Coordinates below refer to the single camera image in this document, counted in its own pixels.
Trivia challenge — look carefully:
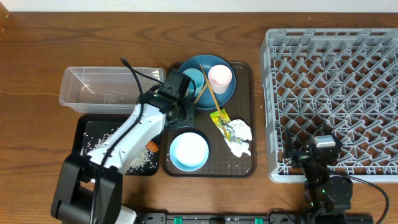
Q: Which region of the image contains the right wooden chopstick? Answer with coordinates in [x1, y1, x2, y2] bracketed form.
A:
[200, 64, 228, 137]

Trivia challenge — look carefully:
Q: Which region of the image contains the yellow green snack wrapper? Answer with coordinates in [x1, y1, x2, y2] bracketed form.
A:
[210, 109, 234, 142]

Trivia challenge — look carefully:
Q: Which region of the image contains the pink cup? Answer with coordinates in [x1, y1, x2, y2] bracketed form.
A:
[208, 65, 233, 94]

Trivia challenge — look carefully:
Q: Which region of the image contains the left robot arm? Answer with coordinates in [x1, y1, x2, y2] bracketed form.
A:
[50, 70, 193, 223]

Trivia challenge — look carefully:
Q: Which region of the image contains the left wooden chopstick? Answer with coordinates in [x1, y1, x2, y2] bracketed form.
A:
[194, 84, 208, 104]

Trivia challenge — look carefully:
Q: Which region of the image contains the black plastic tray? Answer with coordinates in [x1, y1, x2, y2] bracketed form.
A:
[72, 114, 160, 175]

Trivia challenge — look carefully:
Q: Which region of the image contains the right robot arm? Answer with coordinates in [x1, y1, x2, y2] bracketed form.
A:
[284, 125, 353, 224]

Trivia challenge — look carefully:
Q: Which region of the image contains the light blue bowl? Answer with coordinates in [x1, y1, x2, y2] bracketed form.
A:
[169, 132, 210, 172]

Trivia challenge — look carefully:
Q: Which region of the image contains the grey dishwasher rack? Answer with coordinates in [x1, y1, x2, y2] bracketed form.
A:
[259, 28, 397, 183]

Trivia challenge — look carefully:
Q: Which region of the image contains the wooden chopstick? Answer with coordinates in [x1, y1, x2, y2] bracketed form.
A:
[194, 84, 208, 104]
[200, 64, 228, 137]

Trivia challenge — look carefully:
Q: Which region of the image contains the dark blue plate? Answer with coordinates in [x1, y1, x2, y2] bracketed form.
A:
[179, 55, 236, 110]

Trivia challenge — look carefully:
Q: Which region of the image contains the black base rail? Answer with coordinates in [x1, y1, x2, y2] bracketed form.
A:
[135, 210, 374, 224]

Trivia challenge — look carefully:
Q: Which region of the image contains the white tissue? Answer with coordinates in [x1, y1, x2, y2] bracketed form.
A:
[224, 119, 252, 157]

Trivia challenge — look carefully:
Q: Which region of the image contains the clear plastic bin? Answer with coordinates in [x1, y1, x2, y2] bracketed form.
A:
[58, 66, 167, 115]

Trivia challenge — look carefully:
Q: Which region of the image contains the brown serving tray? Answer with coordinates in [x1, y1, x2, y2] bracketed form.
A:
[160, 62, 256, 178]

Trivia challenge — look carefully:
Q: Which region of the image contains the orange carrot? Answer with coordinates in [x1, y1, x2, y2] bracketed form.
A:
[146, 141, 159, 153]

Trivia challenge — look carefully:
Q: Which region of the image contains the pile of white rice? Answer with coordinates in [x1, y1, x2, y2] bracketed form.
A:
[78, 129, 158, 175]

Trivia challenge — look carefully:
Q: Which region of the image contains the light blue cup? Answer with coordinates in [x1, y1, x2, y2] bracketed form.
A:
[183, 68, 205, 98]

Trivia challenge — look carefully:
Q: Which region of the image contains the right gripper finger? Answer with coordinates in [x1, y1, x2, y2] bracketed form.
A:
[283, 128, 295, 157]
[322, 124, 343, 146]

